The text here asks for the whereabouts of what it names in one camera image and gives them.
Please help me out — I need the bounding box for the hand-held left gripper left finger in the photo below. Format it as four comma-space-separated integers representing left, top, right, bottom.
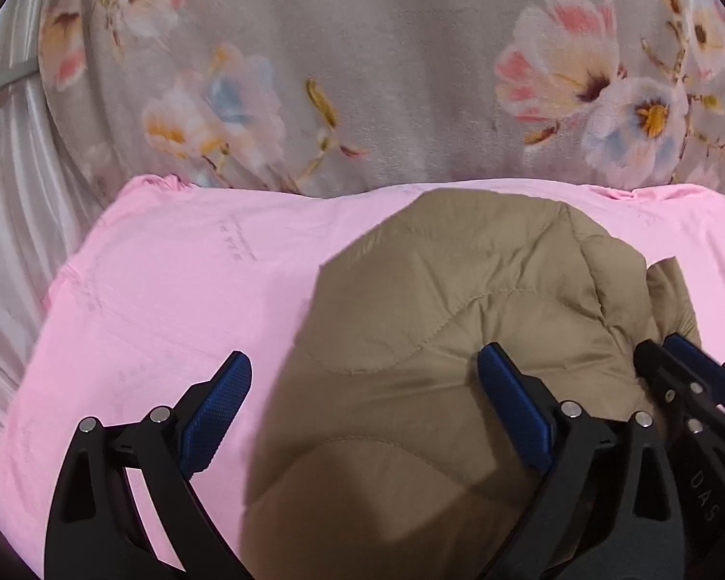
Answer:
45, 350, 255, 580

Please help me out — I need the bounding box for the khaki quilted jacket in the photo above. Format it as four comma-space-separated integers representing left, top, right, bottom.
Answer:
242, 187, 702, 580

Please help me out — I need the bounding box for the white satin cloth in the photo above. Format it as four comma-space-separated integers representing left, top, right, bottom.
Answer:
0, 0, 122, 478

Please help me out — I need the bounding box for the pink bed sheet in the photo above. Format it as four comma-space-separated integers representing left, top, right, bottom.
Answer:
0, 174, 725, 580

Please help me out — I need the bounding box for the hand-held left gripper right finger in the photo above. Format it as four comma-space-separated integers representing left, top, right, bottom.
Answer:
477, 343, 683, 580

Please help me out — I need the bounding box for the grey floral blanket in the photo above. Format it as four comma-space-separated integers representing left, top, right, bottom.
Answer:
36, 0, 725, 202

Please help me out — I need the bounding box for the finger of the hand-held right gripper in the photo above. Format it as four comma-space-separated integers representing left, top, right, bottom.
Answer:
665, 333, 725, 412
634, 341, 711, 430

